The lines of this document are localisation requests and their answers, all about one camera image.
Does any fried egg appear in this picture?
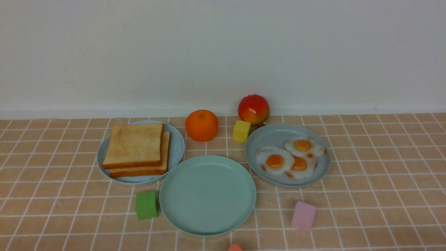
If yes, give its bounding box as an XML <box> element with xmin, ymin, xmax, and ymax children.
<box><xmin>284</xmin><ymin>137</ymin><xmax>327</xmax><ymax>159</ymax></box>
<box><xmin>284</xmin><ymin>155</ymin><xmax>317</xmax><ymax>181</ymax></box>
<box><xmin>255</xmin><ymin>146</ymin><xmax>295</xmax><ymax>175</ymax></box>

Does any toast slice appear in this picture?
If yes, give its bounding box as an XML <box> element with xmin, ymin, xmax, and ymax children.
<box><xmin>102</xmin><ymin>123</ymin><xmax>164</xmax><ymax>169</ymax></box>
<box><xmin>110</xmin><ymin>131</ymin><xmax>171</xmax><ymax>178</ymax></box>

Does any yellow cube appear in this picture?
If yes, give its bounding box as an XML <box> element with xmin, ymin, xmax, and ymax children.
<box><xmin>232</xmin><ymin>120</ymin><xmax>251</xmax><ymax>142</ymax></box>

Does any orange fruit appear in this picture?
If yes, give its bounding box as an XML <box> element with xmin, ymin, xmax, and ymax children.
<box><xmin>185</xmin><ymin>109</ymin><xmax>218</xmax><ymax>142</ymax></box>

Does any red apple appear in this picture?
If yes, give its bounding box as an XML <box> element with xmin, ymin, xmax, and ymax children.
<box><xmin>238</xmin><ymin>95</ymin><xmax>270</xmax><ymax>127</ymax></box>

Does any grey-blue right plate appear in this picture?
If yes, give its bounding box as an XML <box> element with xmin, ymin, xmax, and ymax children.
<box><xmin>244</xmin><ymin>123</ymin><xmax>332</xmax><ymax>188</ymax></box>

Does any teal centre plate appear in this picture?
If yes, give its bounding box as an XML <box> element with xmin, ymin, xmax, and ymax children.
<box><xmin>159</xmin><ymin>155</ymin><xmax>256</xmax><ymax>238</ymax></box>

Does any fried egg back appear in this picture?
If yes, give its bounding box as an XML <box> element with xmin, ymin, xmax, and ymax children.
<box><xmin>284</xmin><ymin>137</ymin><xmax>327</xmax><ymax>159</ymax></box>

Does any green cube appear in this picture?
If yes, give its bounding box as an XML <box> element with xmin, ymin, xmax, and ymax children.
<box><xmin>135</xmin><ymin>191</ymin><xmax>158</xmax><ymax>221</ymax></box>

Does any pink cube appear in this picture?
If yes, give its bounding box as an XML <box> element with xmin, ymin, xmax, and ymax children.
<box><xmin>291</xmin><ymin>201</ymin><xmax>316</xmax><ymax>233</ymax></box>

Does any red-orange cube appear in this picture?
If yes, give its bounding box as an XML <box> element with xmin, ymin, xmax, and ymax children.
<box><xmin>227</xmin><ymin>243</ymin><xmax>244</xmax><ymax>251</ymax></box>

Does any checked orange tablecloth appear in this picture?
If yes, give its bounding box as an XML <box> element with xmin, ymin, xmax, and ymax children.
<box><xmin>0</xmin><ymin>113</ymin><xmax>446</xmax><ymax>251</ymax></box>

